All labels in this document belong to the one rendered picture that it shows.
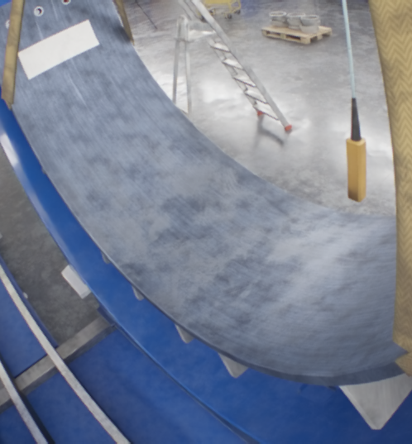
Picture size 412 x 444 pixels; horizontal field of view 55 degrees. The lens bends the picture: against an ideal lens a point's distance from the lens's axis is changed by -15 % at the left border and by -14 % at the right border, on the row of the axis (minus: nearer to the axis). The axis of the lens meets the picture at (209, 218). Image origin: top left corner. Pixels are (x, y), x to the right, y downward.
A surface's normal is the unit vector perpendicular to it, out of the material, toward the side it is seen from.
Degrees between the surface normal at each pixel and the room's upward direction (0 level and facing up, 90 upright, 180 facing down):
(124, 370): 0
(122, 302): 20
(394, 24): 76
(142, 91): 45
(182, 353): 1
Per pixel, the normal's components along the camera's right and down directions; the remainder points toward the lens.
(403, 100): -0.94, 0.17
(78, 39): 0.58, 0.18
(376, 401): 0.29, -0.30
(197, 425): -0.19, -0.75
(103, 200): 0.10, -0.52
